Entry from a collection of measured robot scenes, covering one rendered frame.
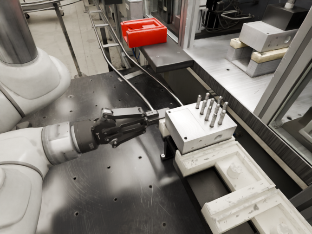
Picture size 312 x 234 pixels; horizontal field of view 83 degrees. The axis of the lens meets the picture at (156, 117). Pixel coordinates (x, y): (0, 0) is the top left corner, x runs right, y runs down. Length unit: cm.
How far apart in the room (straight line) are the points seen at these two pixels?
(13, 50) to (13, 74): 7
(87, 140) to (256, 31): 53
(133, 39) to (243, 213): 62
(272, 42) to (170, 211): 54
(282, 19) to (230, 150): 39
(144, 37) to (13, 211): 62
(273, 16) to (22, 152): 70
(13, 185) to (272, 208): 42
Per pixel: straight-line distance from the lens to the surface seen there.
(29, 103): 70
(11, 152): 41
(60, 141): 41
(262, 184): 41
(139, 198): 56
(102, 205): 57
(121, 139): 47
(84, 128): 41
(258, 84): 59
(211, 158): 40
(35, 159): 41
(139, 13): 88
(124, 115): 40
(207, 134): 37
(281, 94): 42
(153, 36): 74
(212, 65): 63
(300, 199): 50
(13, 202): 33
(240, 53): 68
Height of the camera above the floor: 120
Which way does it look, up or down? 46 degrees down
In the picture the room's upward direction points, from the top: straight up
